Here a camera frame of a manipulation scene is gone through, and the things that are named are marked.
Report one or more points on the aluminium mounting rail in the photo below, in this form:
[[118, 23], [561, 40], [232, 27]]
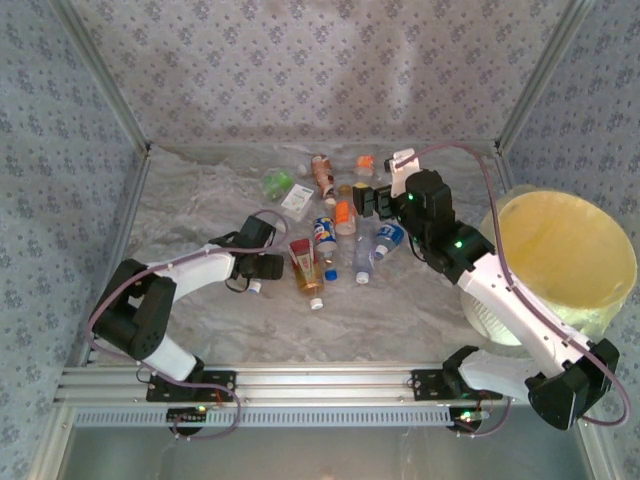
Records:
[[325, 385]]

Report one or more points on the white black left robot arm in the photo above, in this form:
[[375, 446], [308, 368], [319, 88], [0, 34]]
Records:
[[200, 272]]

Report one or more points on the red label tea bottle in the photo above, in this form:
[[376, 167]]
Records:
[[305, 270]]

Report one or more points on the small orange label bottle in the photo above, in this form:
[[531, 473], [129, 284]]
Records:
[[365, 162]]

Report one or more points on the black circuit board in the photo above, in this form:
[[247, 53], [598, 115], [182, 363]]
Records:
[[462, 422], [187, 415]]

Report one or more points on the orange label clear bottle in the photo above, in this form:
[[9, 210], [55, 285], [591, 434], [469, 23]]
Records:
[[344, 215]]

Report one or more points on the blue label water bottle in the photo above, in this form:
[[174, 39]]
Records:
[[391, 234]]

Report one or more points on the small clear bottle white cap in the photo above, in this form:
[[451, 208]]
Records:
[[301, 170]]

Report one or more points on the clear water bottle white cap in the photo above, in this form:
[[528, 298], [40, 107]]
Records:
[[362, 255]]

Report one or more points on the green plastic bottle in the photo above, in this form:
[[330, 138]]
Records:
[[276, 184]]

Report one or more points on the white ribbed plastic bin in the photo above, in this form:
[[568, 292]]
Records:
[[480, 317]]

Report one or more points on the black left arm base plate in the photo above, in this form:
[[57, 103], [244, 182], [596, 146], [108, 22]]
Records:
[[212, 380]]

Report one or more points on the white green label container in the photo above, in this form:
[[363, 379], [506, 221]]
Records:
[[296, 200]]

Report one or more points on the grey metal panel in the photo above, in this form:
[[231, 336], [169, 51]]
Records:
[[325, 455]]

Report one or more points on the small brown bottle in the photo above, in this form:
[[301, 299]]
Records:
[[345, 190]]

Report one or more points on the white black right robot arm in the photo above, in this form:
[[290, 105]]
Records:
[[515, 325]]

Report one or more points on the yellow plastic bin liner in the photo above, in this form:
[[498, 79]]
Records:
[[560, 240]]

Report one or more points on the brown label plastic bottle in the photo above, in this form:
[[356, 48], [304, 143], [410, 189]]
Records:
[[322, 175]]

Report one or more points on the blue pepsi plastic bottle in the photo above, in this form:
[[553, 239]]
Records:
[[325, 232]]

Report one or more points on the aluminium side rail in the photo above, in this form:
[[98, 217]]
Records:
[[506, 172], [134, 200]]

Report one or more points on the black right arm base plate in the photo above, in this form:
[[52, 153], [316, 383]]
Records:
[[430, 387]]

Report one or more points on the aluminium frame post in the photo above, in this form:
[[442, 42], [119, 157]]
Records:
[[106, 75], [541, 75], [50, 450]]

